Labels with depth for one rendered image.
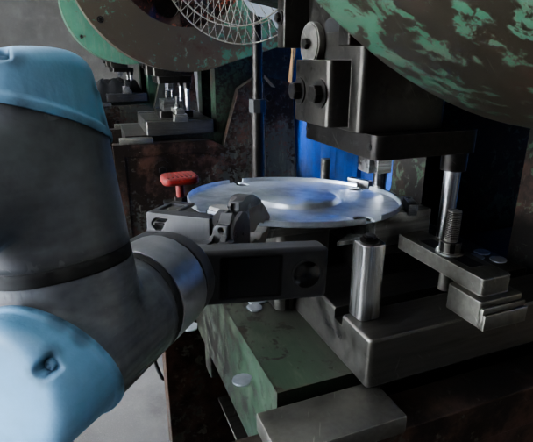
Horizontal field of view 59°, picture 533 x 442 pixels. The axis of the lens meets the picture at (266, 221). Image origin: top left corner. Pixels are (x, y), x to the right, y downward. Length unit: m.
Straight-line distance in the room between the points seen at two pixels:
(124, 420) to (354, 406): 1.06
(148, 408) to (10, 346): 1.31
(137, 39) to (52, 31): 5.31
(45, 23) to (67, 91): 6.94
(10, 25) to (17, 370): 7.01
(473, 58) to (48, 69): 0.20
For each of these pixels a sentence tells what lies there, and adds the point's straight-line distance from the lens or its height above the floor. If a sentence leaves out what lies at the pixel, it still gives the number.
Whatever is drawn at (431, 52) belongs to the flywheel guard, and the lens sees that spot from 0.29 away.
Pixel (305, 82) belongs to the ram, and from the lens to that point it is 0.65.
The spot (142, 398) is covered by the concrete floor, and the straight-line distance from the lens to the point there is 1.57.
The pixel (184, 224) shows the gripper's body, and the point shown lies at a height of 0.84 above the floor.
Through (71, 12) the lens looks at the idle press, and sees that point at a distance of 3.61.
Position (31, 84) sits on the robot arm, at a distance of 0.24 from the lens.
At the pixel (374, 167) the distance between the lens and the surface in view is 0.69.
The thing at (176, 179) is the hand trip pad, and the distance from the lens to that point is 0.91.
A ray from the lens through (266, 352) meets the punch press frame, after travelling 0.59.
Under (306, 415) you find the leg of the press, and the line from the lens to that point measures 0.51.
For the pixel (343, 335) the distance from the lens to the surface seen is 0.56.
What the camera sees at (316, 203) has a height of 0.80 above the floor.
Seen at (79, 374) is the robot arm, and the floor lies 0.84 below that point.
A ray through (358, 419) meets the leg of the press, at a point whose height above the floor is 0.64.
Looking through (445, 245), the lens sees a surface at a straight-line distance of 0.60.
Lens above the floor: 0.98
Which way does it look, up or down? 19 degrees down
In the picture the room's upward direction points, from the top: straight up
